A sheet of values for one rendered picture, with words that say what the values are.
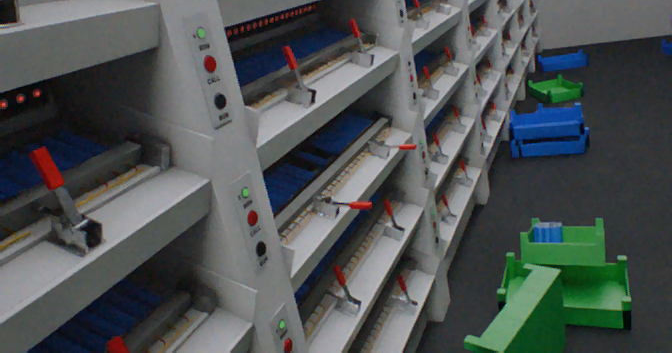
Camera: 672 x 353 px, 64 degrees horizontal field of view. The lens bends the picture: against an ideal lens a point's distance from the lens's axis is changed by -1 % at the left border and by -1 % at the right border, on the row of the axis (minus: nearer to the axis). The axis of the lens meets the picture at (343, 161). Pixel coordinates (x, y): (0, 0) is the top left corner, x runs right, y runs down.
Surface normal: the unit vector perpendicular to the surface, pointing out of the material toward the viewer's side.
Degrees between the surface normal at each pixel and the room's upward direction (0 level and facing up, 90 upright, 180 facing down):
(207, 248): 90
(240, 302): 90
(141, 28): 112
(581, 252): 71
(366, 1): 90
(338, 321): 22
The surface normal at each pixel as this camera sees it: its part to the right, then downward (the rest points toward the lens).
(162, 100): -0.38, 0.37
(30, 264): 0.17, -0.87
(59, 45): 0.91, 0.32
